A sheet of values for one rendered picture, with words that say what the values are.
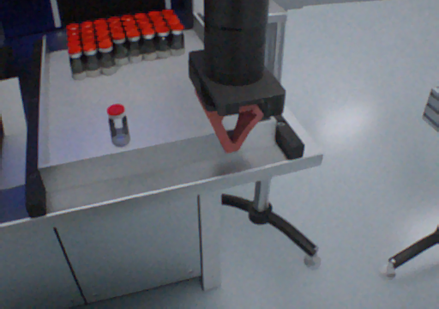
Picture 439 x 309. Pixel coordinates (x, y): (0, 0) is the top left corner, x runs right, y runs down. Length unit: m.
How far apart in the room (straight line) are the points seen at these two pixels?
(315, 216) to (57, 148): 1.24
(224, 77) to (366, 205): 1.39
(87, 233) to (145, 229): 0.14
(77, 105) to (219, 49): 0.28
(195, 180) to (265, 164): 0.08
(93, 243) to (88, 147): 0.61
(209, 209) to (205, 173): 0.64
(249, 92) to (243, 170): 0.12
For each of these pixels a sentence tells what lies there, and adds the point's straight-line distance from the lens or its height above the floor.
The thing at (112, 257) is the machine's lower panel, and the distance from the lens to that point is 1.17.
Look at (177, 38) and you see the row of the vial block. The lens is 0.68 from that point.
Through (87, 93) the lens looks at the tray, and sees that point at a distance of 0.62.
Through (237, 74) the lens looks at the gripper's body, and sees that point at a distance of 0.39.
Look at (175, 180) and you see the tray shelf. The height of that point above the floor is 0.88.
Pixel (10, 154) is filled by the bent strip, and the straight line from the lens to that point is 0.55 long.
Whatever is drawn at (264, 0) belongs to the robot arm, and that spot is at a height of 1.07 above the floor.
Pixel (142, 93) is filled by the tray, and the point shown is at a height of 0.88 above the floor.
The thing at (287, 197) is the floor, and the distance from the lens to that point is 1.69.
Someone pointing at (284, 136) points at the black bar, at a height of 0.90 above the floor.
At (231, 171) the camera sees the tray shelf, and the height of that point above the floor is 0.88.
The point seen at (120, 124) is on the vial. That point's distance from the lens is 0.49.
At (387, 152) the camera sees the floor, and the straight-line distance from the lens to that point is 2.01.
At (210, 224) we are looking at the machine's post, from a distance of 1.16.
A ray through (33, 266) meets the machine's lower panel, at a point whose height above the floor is 0.31.
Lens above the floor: 1.20
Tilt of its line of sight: 39 degrees down
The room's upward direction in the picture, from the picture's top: straight up
